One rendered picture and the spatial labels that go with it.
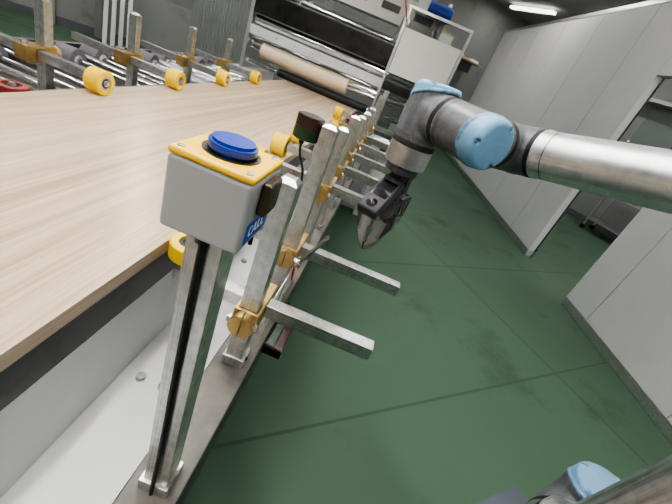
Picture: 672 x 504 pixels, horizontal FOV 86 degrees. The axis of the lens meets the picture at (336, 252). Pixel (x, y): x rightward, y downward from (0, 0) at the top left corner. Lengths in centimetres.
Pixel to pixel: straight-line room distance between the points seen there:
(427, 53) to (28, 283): 305
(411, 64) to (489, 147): 267
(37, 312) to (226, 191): 39
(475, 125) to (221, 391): 66
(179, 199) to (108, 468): 57
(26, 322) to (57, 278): 9
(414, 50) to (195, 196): 307
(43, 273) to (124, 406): 31
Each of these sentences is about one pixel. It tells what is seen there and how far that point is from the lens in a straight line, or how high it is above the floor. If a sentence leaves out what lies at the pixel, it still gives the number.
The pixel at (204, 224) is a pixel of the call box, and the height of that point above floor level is 117.
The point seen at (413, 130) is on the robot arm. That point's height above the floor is 124.
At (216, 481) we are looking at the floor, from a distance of 147.
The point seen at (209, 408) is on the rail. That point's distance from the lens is 75.
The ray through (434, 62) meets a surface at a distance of 331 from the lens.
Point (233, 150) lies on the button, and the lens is 30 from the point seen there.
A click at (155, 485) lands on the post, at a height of 72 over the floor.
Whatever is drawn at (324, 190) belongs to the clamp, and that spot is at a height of 96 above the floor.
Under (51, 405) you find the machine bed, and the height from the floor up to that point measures 72.
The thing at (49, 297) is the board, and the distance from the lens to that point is 64.
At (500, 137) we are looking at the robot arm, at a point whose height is 129.
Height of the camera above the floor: 132
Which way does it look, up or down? 28 degrees down
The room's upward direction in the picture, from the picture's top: 23 degrees clockwise
